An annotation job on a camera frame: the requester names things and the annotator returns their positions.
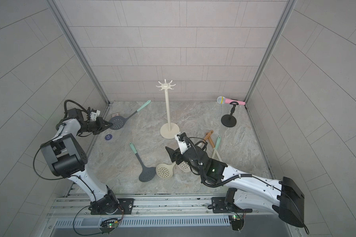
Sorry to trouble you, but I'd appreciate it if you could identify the grey skimmer green handle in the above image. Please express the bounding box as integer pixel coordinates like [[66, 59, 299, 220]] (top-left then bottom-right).
[[109, 100, 151, 130], [129, 142, 156, 182]]

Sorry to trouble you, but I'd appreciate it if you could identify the cream utensil rack stand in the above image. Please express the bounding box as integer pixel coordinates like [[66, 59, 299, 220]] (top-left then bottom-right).
[[156, 79, 180, 139]]

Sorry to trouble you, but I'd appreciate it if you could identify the cream skimmer green handle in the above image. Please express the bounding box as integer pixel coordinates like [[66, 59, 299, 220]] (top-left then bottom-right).
[[176, 136, 222, 173]]

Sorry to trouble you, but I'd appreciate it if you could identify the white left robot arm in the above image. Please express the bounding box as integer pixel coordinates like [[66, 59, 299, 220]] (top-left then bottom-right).
[[39, 104, 120, 214]]

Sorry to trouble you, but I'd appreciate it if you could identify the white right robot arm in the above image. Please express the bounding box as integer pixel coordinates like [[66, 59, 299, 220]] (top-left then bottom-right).
[[166, 140, 308, 231]]

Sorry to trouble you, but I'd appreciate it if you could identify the cream skimmer leftmost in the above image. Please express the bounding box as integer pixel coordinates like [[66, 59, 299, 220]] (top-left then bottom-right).
[[156, 162, 176, 179]]

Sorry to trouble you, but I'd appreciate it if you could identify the purple round sticker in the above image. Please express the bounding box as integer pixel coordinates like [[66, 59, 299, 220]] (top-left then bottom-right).
[[105, 134, 113, 141]]

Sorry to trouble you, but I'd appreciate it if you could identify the pink toy microphone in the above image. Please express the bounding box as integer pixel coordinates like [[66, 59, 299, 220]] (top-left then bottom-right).
[[217, 96, 246, 106]]

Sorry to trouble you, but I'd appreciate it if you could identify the right green circuit board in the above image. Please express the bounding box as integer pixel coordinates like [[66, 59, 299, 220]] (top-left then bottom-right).
[[229, 215, 245, 232]]

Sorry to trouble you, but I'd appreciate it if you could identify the green circuit board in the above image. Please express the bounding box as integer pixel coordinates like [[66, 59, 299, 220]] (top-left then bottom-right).
[[229, 215, 245, 232], [99, 218, 119, 233]]

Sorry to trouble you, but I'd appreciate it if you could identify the left green circuit board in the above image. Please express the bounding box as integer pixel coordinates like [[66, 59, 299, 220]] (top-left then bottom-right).
[[99, 218, 119, 233]]

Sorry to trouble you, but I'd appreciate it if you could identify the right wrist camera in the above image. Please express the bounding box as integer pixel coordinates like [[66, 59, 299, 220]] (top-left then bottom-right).
[[175, 132, 190, 155]]

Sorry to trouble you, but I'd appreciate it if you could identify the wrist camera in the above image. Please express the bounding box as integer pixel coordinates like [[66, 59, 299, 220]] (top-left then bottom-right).
[[175, 132, 190, 155], [88, 108, 101, 121]]

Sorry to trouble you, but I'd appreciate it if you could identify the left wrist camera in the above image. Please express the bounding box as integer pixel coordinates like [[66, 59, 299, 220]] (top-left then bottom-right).
[[88, 108, 101, 121]]

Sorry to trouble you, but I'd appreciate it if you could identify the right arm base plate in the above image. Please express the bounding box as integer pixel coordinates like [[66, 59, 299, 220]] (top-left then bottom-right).
[[207, 197, 253, 214]]

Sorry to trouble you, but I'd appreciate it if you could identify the aluminium mounting rail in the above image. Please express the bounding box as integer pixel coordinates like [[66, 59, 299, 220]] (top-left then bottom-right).
[[46, 195, 278, 230]]

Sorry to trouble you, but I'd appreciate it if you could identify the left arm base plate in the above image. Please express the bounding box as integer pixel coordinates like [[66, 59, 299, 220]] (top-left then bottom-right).
[[89, 197, 134, 215]]

